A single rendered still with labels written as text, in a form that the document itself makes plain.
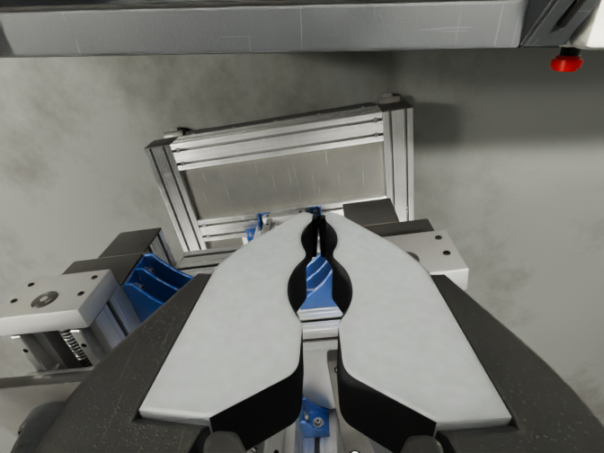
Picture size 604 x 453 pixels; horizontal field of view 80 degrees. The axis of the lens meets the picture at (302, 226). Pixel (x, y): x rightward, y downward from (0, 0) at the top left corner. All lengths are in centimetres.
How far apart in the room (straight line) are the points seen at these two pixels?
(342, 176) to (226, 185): 39
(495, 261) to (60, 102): 186
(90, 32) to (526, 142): 143
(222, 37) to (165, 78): 106
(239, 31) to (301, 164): 85
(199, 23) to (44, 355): 52
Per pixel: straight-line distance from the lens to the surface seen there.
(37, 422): 65
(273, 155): 118
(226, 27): 40
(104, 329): 61
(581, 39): 43
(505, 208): 169
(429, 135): 146
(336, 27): 39
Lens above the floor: 134
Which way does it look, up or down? 59 degrees down
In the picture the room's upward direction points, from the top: 176 degrees counter-clockwise
